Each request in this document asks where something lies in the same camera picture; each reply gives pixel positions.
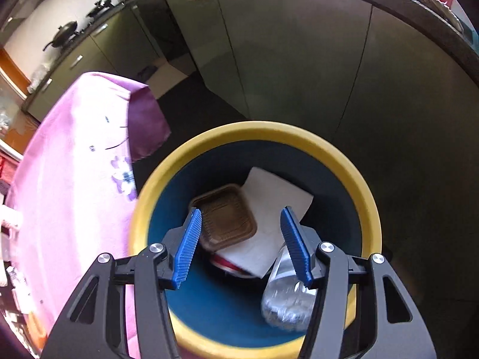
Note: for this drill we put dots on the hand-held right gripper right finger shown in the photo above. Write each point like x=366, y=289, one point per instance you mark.
x=297, y=246

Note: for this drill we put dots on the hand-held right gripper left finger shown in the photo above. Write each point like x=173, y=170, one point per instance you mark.
x=187, y=250

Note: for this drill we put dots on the red paper bucket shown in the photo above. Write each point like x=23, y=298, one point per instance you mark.
x=228, y=265

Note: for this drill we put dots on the white paper sheet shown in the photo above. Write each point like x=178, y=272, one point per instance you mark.
x=269, y=202

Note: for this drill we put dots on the brown plastic tray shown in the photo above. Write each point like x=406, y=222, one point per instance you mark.
x=228, y=217

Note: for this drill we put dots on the clear plastic water bottle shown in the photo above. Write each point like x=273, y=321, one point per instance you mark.
x=284, y=303

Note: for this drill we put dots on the yellow-rimmed blue trash bin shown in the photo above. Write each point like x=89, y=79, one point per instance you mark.
x=232, y=306

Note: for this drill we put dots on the pink floral tablecloth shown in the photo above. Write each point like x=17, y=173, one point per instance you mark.
x=67, y=175

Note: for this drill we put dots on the green base cabinets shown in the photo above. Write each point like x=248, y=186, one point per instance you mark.
x=299, y=63

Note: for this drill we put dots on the gas stove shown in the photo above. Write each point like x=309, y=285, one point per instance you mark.
x=88, y=22

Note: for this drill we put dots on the black wok with lid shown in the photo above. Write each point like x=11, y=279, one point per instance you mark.
x=61, y=33

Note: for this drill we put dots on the black pan with lid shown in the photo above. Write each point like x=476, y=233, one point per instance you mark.
x=101, y=7

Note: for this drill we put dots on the dark rag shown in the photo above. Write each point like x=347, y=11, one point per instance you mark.
x=430, y=3

